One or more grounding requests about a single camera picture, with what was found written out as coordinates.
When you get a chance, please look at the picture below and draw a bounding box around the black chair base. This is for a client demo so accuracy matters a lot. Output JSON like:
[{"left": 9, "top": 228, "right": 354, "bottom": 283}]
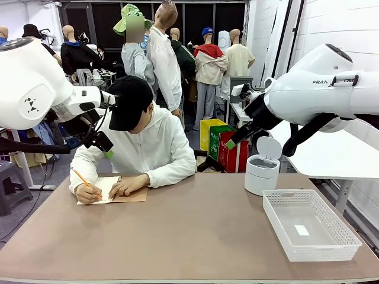
[{"left": 194, "top": 149, "right": 225, "bottom": 174}]

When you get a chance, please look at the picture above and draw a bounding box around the grey striped hanging garment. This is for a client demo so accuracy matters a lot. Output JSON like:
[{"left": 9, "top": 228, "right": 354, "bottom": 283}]
[{"left": 75, "top": 68, "right": 95, "bottom": 86}]

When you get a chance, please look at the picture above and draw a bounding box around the small white background table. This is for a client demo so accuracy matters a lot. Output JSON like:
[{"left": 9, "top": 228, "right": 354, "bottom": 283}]
[{"left": 229, "top": 102, "right": 254, "bottom": 131}]

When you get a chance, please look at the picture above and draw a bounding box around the white round flip-lid trash bin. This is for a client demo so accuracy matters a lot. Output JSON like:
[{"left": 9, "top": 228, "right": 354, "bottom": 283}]
[{"left": 244, "top": 135, "right": 282, "bottom": 197}]

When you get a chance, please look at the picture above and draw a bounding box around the mannequin with black bucket hat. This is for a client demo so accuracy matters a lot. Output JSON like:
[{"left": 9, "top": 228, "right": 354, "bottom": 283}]
[{"left": 22, "top": 23, "right": 63, "bottom": 66}]

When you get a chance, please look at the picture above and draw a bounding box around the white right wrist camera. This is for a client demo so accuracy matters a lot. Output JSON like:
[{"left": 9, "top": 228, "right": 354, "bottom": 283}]
[{"left": 230, "top": 83, "right": 256, "bottom": 101}]

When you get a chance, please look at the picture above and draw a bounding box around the tall mannequin in white shirt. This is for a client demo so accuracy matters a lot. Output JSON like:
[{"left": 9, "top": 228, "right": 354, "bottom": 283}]
[{"left": 146, "top": 0, "right": 184, "bottom": 118}]

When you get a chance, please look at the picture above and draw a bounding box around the brown-cover spiral notebook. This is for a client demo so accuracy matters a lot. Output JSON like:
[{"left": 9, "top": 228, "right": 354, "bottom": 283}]
[{"left": 76, "top": 176, "right": 148, "bottom": 206}]

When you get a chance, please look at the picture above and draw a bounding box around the black arm cable sleeve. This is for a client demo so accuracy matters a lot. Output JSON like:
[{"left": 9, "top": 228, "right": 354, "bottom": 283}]
[
  {"left": 0, "top": 124, "right": 95, "bottom": 155},
  {"left": 281, "top": 113, "right": 379, "bottom": 157}
]

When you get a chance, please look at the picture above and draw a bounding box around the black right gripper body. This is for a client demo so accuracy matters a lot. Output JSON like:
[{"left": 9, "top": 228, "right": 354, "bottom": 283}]
[{"left": 244, "top": 93, "right": 282, "bottom": 131}]

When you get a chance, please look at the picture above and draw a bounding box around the person's head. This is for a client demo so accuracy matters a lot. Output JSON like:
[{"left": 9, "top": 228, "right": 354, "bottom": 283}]
[{"left": 127, "top": 102, "right": 155, "bottom": 135}]

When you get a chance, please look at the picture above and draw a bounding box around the grey cabinet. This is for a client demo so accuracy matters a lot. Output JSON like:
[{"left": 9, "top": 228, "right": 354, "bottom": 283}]
[{"left": 229, "top": 76, "right": 254, "bottom": 104}]

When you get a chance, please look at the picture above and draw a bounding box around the mannequin with green bucket hat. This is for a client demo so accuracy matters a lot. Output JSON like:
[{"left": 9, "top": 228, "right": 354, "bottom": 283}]
[{"left": 113, "top": 3, "right": 157, "bottom": 89}]

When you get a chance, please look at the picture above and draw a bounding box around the green recycling bin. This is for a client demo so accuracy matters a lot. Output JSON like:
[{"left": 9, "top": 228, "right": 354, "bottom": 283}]
[{"left": 208, "top": 124, "right": 237, "bottom": 162}]

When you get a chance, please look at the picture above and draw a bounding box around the person's right forearm white sleeve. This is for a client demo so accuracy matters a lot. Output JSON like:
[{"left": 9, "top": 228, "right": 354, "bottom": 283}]
[{"left": 69, "top": 152, "right": 100, "bottom": 195}]

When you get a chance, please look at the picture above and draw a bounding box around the black left arm cable sleeve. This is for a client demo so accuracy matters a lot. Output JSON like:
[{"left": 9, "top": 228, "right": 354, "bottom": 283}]
[{"left": 0, "top": 124, "right": 95, "bottom": 155}]

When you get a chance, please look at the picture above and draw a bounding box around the yellow recycling bin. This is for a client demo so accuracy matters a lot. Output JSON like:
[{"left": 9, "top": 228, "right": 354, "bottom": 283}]
[{"left": 200, "top": 118, "right": 228, "bottom": 152}]

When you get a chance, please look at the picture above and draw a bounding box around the black right arm cable sleeve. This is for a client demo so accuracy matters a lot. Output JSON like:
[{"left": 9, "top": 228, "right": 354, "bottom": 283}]
[{"left": 281, "top": 113, "right": 379, "bottom": 157}]

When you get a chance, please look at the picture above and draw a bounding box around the white perforated plastic basket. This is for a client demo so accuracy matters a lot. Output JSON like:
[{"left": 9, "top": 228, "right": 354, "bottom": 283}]
[{"left": 262, "top": 189, "right": 363, "bottom": 263}]

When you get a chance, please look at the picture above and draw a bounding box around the person's left forearm white sleeve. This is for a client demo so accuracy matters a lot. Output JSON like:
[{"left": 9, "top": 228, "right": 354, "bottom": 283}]
[{"left": 144, "top": 159, "right": 197, "bottom": 189}]

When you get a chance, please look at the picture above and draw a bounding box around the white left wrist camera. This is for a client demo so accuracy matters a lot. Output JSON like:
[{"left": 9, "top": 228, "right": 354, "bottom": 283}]
[{"left": 100, "top": 91, "right": 117, "bottom": 109}]

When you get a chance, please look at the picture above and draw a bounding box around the person's right hand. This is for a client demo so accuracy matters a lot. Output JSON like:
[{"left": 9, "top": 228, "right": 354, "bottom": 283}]
[{"left": 76, "top": 183, "right": 103, "bottom": 205}]

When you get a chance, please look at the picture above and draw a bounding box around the yellow pencil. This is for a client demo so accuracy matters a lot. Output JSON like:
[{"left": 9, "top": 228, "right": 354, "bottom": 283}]
[{"left": 70, "top": 167, "right": 103, "bottom": 201}]

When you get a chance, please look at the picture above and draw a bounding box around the grey plastic stool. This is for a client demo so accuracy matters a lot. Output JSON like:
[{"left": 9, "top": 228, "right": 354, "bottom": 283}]
[{"left": 0, "top": 160, "right": 34, "bottom": 217}]

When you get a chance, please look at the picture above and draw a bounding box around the mannequin with blue cap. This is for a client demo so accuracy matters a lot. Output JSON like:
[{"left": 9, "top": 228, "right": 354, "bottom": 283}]
[{"left": 192, "top": 27, "right": 229, "bottom": 131}]

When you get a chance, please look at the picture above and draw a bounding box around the white strap with black buckle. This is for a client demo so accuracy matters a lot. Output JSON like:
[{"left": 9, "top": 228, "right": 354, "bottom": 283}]
[{"left": 330, "top": 74, "right": 359, "bottom": 88}]

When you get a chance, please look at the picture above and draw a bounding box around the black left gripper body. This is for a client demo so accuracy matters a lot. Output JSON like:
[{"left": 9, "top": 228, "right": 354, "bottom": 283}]
[{"left": 66, "top": 111, "right": 101, "bottom": 140}]

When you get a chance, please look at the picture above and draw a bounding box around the white side table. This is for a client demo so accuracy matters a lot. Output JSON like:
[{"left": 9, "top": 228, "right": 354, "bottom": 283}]
[{"left": 268, "top": 118, "right": 379, "bottom": 215}]

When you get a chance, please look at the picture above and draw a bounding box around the cluttered background work table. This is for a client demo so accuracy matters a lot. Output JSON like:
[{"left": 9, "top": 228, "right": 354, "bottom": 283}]
[{"left": 94, "top": 68, "right": 118, "bottom": 89}]

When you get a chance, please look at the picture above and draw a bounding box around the red recycling bin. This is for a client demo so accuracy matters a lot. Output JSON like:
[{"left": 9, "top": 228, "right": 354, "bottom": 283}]
[{"left": 218, "top": 131, "right": 250, "bottom": 174}]

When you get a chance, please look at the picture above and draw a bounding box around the white table stand leg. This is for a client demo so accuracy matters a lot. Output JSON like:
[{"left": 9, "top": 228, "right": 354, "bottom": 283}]
[{"left": 11, "top": 128, "right": 57, "bottom": 191}]

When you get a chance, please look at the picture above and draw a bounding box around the white hooded jacket torso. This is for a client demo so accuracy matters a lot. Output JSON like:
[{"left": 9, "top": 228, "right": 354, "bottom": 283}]
[{"left": 69, "top": 103, "right": 197, "bottom": 195}]

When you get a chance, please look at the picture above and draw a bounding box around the mannequin in black sweater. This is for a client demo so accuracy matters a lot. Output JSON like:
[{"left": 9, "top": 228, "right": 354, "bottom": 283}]
[{"left": 60, "top": 25, "right": 103, "bottom": 83}]

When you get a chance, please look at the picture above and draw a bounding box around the mannequin in dark green jacket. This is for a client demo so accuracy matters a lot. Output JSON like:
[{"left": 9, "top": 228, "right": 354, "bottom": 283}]
[{"left": 169, "top": 27, "right": 197, "bottom": 103}]

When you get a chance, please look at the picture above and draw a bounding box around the black baseball cap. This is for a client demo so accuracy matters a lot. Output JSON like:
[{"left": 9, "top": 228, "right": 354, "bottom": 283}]
[{"left": 108, "top": 75, "right": 154, "bottom": 132}]

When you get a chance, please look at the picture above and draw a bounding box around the blue hanging garment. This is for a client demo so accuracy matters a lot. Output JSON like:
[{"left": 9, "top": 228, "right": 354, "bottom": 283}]
[{"left": 32, "top": 121, "right": 65, "bottom": 146}]

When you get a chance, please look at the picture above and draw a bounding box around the mannequin in cream shirt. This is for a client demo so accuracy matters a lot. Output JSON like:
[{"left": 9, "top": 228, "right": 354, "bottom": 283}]
[{"left": 224, "top": 28, "right": 256, "bottom": 78}]

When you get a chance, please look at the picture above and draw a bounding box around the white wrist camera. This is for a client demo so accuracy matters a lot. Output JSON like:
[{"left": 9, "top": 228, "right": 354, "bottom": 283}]
[
  {"left": 100, "top": 91, "right": 117, "bottom": 109},
  {"left": 230, "top": 83, "right": 256, "bottom": 101}
]

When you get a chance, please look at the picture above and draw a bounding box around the person's left hand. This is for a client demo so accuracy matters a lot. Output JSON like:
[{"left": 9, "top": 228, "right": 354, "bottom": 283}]
[{"left": 108, "top": 173, "right": 151, "bottom": 199}]

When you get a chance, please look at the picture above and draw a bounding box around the white rounded appliance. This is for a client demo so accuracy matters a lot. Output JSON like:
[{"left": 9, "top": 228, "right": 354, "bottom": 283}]
[{"left": 218, "top": 30, "right": 232, "bottom": 51}]

